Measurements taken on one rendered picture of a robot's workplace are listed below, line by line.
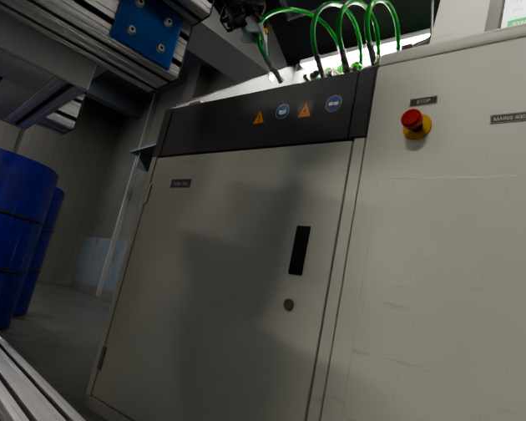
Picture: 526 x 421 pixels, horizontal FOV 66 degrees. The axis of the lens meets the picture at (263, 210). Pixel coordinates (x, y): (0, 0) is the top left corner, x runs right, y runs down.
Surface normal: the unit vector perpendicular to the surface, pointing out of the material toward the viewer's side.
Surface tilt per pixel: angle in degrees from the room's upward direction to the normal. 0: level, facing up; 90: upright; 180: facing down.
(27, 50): 90
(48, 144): 90
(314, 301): 90
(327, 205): 90
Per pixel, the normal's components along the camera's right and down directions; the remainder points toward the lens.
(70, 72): 0.68, -0.02
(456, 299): -0.59, -0.29
